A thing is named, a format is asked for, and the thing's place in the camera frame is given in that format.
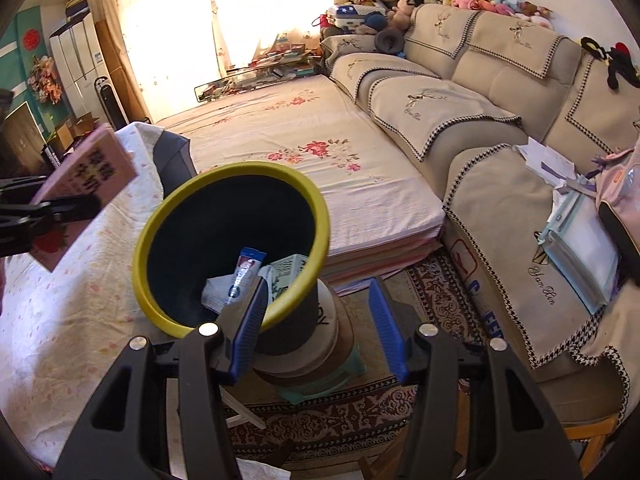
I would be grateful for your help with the blue star patterned bag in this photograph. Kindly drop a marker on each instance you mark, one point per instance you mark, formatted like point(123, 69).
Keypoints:
point(352, 16)

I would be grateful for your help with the beige sofa with checked trim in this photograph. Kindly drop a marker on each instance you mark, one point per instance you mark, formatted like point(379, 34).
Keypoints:
point(500, 85)

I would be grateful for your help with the loose white papers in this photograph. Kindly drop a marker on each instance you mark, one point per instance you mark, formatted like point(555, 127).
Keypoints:
point(545, 160)

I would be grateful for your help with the red white toothpaste tube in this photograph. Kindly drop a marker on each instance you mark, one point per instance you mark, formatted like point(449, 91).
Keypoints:
point(242, 272)

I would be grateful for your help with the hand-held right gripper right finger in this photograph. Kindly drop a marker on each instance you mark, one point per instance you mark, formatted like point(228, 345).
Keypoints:
point(385, 330)

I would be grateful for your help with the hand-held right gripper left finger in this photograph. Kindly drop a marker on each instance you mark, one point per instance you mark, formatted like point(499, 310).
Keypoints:
point(247, 330)

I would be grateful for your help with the mattress with floral sheet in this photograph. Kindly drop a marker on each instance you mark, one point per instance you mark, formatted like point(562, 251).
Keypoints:
point(310, 160)

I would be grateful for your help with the pale green carton box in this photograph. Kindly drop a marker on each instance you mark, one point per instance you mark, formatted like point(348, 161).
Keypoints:
point(287, 272)

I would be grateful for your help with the cluttered glass coffee table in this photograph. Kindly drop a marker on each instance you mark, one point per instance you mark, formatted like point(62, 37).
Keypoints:
point(280, 62)

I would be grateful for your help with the cream patterned curtains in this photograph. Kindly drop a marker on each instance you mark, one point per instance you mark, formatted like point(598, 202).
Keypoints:
point(170, 25)

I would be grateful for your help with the pink backpack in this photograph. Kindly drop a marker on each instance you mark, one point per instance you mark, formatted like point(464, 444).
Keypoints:
point(622, 195)

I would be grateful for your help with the black red mouse plush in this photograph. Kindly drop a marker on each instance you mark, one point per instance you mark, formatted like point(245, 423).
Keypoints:
point(615, 65)

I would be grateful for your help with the black tower fan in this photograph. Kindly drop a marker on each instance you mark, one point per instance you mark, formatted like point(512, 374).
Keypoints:
point(107, 102)

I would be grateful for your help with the pile of plush toys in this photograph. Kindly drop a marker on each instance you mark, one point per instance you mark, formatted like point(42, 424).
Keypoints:
point(475, 0)

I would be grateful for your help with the red patterned rug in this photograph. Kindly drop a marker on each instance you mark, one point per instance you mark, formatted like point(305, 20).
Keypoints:
point(350, 420)

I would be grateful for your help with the white dotted tablecloth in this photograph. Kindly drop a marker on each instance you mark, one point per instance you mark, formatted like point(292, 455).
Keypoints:
point(75, 320)

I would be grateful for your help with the artificial flower wreath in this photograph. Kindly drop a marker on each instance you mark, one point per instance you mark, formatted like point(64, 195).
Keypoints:
point(45, 80)

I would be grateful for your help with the round white brown container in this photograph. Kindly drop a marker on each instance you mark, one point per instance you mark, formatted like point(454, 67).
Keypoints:
point(330, 330)

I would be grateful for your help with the white refrigerator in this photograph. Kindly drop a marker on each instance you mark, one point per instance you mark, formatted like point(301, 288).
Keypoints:
point(80, 60)

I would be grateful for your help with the pink milk carton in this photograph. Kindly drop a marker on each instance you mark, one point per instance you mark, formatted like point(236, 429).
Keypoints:
point(85, 170)

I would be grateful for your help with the wooden stool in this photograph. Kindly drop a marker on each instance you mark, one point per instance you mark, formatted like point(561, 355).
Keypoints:
point(590, 435)

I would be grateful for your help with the green plastic stool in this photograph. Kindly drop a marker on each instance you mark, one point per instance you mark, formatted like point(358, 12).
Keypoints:
point(325, 385)

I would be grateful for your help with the black trash bin yellow rim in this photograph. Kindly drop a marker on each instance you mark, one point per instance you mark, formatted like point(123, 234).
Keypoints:
point(210, 220)

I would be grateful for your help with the open cardboard boxes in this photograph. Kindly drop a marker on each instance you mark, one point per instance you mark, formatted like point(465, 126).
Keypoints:
point(75, 130)

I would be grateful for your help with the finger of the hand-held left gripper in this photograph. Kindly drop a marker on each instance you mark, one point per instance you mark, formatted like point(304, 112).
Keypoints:
point(25, 183)
point(70, 207)

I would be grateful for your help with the white tissue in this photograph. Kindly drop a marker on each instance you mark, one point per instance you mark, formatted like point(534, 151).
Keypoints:
point(215, 292)

